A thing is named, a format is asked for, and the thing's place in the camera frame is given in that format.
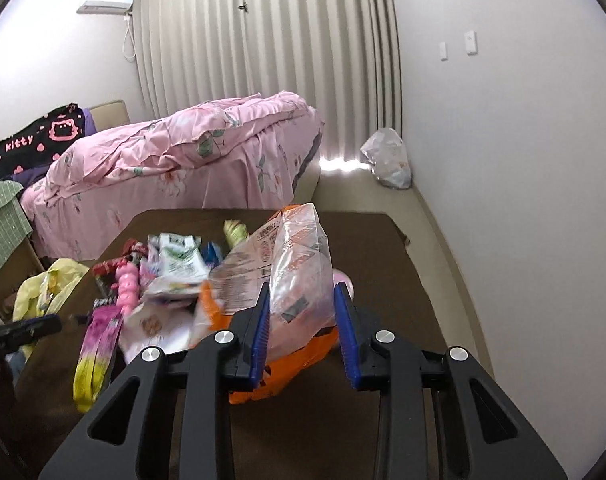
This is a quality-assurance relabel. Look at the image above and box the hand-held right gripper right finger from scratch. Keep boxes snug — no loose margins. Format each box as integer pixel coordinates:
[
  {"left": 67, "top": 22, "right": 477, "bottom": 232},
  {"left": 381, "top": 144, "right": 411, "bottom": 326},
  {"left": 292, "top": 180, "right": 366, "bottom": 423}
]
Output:
[{"left": 333, "top": 282, "right": 569, "bottom": 480}]

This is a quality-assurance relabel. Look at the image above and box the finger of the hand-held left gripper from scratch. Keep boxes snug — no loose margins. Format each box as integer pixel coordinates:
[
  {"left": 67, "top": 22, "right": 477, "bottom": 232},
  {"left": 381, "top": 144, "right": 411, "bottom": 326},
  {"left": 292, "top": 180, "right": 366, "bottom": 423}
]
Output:
[{"left": 0, "top": 315, "right": 64, "bottom": 357}]

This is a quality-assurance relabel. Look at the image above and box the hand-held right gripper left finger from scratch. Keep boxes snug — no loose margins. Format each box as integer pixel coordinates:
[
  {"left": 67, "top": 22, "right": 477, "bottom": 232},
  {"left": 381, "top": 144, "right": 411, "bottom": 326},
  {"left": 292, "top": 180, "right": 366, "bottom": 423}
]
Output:
[{"left": 38, "top": 282, "right": 271, "bottom": 480}]

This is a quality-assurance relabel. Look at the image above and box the yellow plastic bag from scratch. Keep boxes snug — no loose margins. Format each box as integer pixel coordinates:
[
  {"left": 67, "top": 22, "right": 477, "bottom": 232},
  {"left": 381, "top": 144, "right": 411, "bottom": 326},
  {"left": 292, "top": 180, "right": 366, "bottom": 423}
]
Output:
[{"left": 13, "top": 259, "right": 91, "bottom": 361}]

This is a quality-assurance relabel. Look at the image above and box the orange clear snack bag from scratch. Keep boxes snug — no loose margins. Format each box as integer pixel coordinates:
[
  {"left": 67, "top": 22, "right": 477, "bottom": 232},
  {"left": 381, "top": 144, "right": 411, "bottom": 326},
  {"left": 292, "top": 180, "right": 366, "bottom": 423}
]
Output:
[{"left": 190, "top": 202, "right": 341, "bottom": 406}]

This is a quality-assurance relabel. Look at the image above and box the green white carton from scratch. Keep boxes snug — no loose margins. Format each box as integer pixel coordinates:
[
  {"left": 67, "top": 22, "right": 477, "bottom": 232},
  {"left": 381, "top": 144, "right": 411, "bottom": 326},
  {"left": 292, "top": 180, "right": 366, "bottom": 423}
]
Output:
[{"left": 150, "top": 232, "right": 209, "bottom": 281}]

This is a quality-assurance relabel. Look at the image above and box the pink cup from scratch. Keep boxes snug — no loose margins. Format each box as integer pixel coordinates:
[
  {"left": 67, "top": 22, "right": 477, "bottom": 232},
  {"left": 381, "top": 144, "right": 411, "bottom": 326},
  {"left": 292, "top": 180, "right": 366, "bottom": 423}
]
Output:
[{"left": 330, "top": 267, "right": 357, "bottom": 306}]

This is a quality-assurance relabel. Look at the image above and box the pink yellow tie-dye wrapper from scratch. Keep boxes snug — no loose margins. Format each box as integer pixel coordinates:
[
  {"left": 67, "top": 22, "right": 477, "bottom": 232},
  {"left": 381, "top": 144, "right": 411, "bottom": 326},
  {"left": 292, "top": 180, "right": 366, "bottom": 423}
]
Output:
[{"left": 73, "top": 300, "right": 126, "bottom": 413}]

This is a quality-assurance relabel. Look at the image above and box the green checked cloth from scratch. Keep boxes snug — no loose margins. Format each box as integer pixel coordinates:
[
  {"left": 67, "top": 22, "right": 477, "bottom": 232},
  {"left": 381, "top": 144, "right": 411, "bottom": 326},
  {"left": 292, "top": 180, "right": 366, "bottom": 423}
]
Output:
[{"left": 0, "top": 180, "right": 34, "bottom": 286}]

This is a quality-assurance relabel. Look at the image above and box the white printed paper wrapper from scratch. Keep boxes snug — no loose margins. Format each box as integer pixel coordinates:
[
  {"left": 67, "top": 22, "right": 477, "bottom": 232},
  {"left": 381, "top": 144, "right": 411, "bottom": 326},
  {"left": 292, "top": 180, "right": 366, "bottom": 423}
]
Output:
[{"left": 120, "top": 300, "right": 199, "bottom": 366}]

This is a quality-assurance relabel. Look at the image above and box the pale green wrapper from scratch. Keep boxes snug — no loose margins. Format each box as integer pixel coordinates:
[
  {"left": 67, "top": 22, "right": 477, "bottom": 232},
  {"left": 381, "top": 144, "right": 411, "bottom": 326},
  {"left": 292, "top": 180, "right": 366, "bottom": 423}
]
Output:
[{"left": 223, "top": 219, "right": 249, "bottom": 251}]

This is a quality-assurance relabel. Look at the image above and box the pink caterpillar toy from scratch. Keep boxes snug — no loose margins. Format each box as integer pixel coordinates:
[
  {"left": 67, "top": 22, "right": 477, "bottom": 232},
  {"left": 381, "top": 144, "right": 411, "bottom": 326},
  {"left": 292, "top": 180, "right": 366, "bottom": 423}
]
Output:
[{"left": 110, "top": 262, "right": 144, "bottom": 318}]

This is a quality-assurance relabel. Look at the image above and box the dark red snack wrapper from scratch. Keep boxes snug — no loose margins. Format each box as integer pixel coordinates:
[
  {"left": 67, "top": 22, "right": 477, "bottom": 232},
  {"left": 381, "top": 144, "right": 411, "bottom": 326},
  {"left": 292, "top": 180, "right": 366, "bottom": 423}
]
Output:
[{"left": 120, "top": 239, "right": 148, "bottom": 262}]

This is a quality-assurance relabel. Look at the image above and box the clear plastic floor bag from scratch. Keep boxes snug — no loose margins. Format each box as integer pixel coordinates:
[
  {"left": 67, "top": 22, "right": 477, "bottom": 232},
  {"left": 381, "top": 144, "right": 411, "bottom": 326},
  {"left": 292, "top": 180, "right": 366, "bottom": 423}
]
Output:
[{"left": 359, "top": 127, "right": 413, "bottom": 190}]

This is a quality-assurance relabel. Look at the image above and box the black pink printed blanket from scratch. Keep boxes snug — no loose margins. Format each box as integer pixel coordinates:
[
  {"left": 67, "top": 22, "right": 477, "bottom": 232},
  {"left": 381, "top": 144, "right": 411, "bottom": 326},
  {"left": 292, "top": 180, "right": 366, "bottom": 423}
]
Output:
[{"left": 0, "top": 103, "right": 86, "bottom": 178}]

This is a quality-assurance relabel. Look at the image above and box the pink floral duvet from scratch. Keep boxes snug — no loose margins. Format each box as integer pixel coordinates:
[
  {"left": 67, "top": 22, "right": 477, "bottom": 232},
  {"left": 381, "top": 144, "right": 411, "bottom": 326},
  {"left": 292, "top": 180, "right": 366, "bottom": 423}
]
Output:
[{"left": 20, "top": 91, "right": 326, "bottom": 261}]

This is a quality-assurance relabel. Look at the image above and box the purple pillow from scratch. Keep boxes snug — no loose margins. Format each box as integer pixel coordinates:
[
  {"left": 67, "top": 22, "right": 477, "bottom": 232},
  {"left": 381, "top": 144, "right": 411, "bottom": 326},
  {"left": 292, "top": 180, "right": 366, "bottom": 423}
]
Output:
[{"left": 80, "top": 107, "right": 100, "bottom": 140}]

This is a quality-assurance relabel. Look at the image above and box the beige headboard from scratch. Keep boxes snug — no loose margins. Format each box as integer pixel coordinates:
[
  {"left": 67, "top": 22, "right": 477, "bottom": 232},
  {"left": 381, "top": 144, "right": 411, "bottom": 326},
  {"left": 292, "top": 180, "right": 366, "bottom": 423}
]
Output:
[{"left": 88, "top": 100, "right": 131, "bottom": 133}]

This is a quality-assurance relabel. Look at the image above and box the beige pleated curtain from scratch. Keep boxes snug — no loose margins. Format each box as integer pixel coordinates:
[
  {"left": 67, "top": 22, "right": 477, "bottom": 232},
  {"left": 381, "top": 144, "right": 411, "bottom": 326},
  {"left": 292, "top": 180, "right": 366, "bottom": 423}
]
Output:
[{"left": 133, "top": 0, "right": 401, "bottom": 171}]

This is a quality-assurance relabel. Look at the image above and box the white air conditioner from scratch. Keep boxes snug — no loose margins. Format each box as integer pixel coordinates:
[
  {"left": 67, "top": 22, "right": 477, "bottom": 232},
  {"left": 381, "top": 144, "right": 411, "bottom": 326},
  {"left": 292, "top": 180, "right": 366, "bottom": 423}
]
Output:
[{"left": 77, "top": 0, "right": 134, "bottom": 15}]

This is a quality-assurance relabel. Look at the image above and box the air conditioner cable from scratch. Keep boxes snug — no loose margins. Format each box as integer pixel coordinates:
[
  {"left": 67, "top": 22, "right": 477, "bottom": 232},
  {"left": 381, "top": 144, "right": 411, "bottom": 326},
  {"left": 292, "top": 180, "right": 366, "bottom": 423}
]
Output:
[{"left": 123, "top": 10, "right": 138, "bottom": 61}]

